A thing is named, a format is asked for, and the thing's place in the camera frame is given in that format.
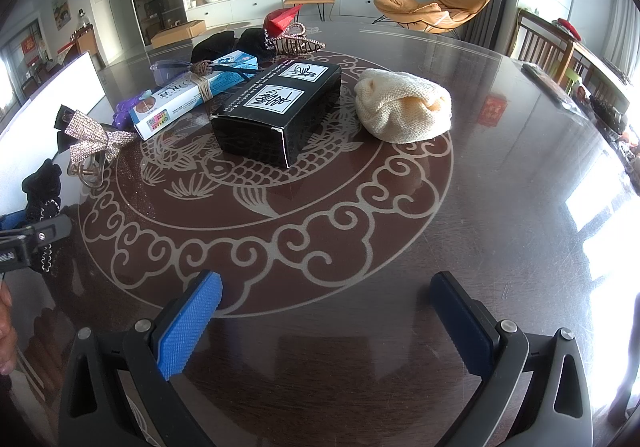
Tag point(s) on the dark patterned desktop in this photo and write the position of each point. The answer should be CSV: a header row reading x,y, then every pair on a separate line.
x,y
350,227

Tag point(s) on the framed wall painting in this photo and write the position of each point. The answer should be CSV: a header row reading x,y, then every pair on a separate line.
x,y
60,9

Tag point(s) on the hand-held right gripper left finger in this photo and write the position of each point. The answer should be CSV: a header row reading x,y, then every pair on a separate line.
x,y
190,327

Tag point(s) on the black cloth pouch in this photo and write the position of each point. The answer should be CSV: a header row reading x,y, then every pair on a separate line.
x,y
220,44

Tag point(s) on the rhinestone bow hair clip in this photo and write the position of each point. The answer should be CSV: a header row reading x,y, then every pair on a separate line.
x,y
95,142

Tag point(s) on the wooden bench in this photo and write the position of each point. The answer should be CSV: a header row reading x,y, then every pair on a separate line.
x,y
307,0

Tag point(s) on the cardboard box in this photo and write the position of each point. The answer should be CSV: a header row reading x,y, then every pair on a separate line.
x,y
177,32

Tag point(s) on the orange lounge chair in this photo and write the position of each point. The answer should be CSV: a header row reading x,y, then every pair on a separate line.
x,y
415,4

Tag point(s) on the red cloth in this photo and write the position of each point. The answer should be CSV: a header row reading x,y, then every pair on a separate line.
x,y
567,27

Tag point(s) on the clear folding glasses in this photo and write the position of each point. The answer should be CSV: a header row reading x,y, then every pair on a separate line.
x,y
165,69

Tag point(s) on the black velvet scrunchie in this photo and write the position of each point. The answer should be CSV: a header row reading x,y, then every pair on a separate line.
x,y
42,187

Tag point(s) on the white board panel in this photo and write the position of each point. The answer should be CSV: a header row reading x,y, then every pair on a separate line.
x,y
60,92

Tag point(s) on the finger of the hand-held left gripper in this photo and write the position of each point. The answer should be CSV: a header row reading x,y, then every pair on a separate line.
x,y
47,231

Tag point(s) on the white door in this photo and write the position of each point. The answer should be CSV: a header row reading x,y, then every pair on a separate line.
x,y
114,7

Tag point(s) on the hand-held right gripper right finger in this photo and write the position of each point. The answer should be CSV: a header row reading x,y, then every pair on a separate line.
x,y
465,327

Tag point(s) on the red hair claw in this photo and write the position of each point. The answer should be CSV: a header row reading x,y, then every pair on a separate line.
x,y
280,19

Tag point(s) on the person's left hand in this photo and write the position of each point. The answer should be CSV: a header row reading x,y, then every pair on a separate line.
x,y
6,327

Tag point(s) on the wooden chair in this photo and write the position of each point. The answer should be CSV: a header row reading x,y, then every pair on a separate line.
x,y
540,42

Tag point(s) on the white television console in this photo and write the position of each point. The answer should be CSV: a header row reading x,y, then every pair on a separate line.
x,y
240,7

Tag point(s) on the black remote control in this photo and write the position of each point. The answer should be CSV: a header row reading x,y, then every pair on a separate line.
x,y
550,87

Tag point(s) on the black printed box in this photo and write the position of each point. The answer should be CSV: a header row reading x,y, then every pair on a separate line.
x,y
270,127

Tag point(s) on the blue and white medicine box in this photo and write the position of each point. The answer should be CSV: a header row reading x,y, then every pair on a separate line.
x,y
170,102

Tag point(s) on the cream knitted hat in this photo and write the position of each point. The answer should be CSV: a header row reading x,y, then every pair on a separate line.
x,y
402,104

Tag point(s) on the purple plastic toy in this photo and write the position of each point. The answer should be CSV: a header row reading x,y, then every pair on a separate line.
x,y
122,114

